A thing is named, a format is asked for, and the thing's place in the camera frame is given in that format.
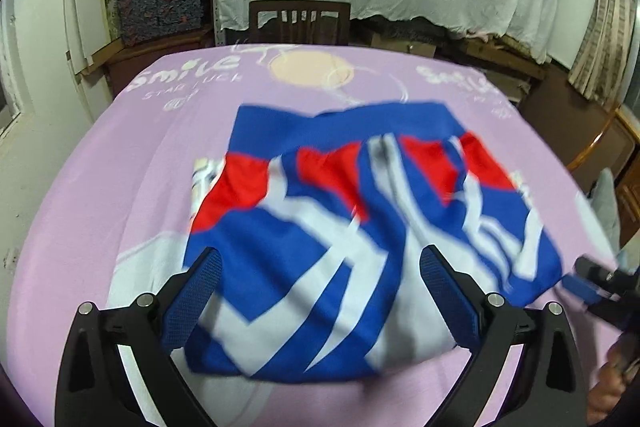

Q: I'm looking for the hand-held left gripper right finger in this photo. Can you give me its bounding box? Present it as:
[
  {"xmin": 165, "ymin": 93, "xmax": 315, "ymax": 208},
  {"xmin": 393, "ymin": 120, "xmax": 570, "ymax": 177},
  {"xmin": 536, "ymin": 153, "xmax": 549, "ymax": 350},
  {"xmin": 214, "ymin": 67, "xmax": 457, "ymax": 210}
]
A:
[{"xmin": 420, "ymin": 245, "xmax": 587, "ymax": 427}]

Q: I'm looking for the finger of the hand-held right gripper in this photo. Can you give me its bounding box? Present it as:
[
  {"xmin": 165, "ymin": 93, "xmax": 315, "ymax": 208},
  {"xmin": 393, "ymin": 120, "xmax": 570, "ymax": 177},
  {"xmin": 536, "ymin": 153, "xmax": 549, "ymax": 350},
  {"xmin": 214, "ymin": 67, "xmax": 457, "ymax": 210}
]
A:
[
  {"xmin": 574, "ymin": 257, "xmax": 618, "ymax": 283},
  {"xmin": 562, "ymin": 274, "xmax": 608, "ymax": 308}
]

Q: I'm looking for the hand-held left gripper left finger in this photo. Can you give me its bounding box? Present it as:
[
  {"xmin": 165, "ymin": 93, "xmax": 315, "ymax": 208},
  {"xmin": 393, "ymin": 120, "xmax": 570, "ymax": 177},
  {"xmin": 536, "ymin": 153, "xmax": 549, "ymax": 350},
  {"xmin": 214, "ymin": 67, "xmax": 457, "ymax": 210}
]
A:
[{"xmin": 55, "ymin": 247, "xmax": 223, "ymax": 427}]

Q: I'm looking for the blue patterned jacket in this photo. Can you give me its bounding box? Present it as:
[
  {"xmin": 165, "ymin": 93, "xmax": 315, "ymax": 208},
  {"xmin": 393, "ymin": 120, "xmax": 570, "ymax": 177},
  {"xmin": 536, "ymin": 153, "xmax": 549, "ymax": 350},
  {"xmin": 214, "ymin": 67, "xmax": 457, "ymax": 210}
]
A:
[{"xmin": 182, "ymin": 99, "xmax": 563, "ymax": 383}]

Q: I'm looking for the person's right hand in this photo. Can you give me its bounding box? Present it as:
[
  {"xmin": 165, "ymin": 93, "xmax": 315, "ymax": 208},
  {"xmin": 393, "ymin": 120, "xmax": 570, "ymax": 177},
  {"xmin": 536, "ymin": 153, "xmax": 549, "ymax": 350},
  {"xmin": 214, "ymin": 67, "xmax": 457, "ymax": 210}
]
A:
[{"xmin": 587, "ymin": 347, "xmax": 640, "ymax": 427}]

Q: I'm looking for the grey cushion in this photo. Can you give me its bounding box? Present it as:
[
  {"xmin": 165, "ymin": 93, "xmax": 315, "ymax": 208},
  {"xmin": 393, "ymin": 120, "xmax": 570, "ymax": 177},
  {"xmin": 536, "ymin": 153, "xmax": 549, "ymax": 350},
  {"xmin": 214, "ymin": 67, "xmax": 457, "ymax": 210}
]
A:
[{"xmin": 592, "ymin": 169, "xmax": 622, "ymax": 253}]

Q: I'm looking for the wooden side table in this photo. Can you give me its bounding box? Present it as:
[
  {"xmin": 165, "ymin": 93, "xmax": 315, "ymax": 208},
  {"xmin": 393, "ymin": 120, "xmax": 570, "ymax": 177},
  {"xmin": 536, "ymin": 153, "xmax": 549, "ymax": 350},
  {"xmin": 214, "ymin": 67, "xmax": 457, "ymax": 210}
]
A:
[{"xmin": 520, "ymin": 67, "xmax": 640, "ymax": 228}]

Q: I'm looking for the purple printed blanket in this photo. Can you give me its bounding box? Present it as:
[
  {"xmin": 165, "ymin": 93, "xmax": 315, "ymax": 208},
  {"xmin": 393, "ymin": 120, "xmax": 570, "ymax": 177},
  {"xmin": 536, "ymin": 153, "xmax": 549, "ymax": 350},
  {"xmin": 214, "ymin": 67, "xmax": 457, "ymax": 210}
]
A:
[{"xmin": 0, "ymin": 42, "xmax": 626, "ymax": 427}]

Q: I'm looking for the beige striped curtain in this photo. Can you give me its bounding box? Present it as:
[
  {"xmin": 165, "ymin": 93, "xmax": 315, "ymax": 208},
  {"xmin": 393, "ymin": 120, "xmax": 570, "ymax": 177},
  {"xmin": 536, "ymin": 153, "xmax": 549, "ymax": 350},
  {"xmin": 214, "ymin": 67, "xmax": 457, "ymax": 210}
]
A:
[{"xmin": 567, "ymin": 0, "xmax": 640, "ymax": 102}]

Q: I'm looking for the dark wooden cabinet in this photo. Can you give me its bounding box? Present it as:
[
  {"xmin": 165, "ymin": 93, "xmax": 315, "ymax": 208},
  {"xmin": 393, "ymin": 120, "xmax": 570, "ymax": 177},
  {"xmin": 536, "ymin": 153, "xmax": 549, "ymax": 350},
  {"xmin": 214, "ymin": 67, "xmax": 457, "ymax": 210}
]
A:
[{"xmin": 92, "ymin": 27, "xmax": 216, "ymax": 98}]

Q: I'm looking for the dark wooden chair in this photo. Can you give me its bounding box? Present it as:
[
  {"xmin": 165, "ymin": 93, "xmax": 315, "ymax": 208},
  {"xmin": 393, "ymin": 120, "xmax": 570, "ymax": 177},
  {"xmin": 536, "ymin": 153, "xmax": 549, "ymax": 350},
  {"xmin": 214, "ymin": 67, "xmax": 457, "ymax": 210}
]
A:
[{"xmin": 248, "ymin": 0, "xmax": 351, "ymax": 45}]

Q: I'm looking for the white window frame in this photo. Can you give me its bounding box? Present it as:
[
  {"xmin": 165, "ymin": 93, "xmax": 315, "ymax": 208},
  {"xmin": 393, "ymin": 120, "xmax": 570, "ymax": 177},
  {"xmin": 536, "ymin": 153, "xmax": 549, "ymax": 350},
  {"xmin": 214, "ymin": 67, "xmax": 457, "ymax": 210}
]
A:
[{"xmin": 0, "ymin": 0, "xmax": 23, "ymax": 138}]

